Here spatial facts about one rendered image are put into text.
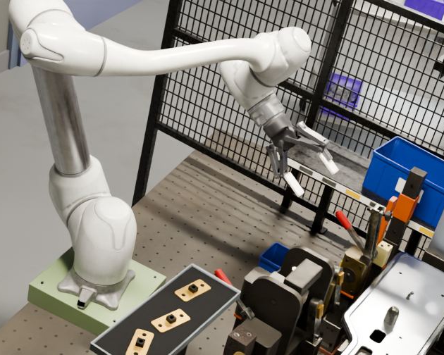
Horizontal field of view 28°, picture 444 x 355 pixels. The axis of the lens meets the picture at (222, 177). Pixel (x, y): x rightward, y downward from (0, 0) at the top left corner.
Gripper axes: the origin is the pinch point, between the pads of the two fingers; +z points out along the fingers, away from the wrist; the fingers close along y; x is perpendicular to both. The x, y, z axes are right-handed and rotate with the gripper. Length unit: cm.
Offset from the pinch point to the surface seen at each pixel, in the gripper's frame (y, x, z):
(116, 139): -188, 138, -67
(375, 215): 10.7, -1.9, 16.1
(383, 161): -1.4, 36.4, 8.6
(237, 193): -65, 48, -8
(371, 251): 2.6, -1.9, 24.0
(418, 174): 10.5, 28.7, 16.4
